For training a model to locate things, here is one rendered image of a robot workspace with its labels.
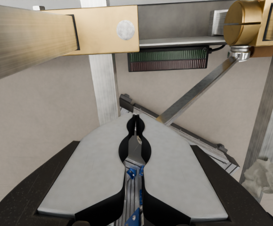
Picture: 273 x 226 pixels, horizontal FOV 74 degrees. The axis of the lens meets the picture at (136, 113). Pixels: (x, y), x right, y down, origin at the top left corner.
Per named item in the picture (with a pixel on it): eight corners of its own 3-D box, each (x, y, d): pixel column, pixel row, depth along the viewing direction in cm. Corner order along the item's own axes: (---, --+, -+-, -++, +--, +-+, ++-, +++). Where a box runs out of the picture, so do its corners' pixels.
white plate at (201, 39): (268, 36, 36) (312, 39, 27) (138, 42, 37) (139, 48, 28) (269, 32, 36) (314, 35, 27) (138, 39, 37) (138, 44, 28)
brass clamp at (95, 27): (139, 51, 27) (139, 57, 22) (48, 56, 27) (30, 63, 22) (137, 2, 24) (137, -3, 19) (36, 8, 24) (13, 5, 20)
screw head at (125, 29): (135, 39, 21) (135, 40, 20) (117, 40, 21) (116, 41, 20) (134, 19, 20) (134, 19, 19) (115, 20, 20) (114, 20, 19)
